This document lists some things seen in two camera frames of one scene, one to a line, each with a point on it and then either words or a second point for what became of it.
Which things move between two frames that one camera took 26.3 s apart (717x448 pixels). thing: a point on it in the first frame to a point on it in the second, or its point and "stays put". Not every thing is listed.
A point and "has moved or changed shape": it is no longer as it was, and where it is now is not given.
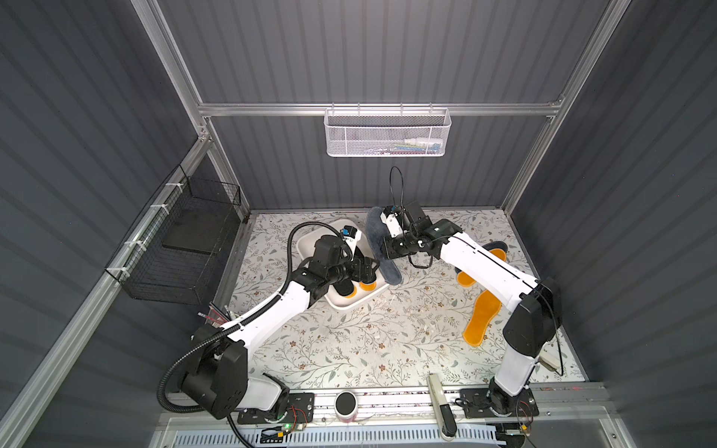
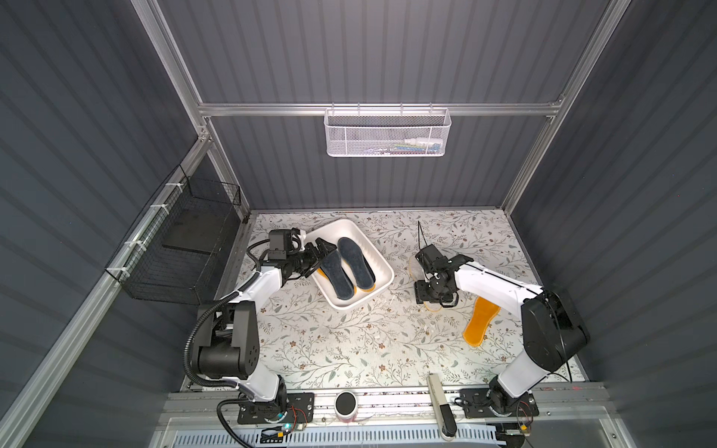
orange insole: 353,293 has moved or changed shape
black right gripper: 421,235 to 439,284
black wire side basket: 178,250 stays put
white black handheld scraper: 444,414 stays put
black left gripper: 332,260 to 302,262
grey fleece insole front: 389,268 has moved or changed shape
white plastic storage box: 306,242 stays put
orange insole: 486,308 stays put
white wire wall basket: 381,133 stays put
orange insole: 467,281 has moved or changed shape
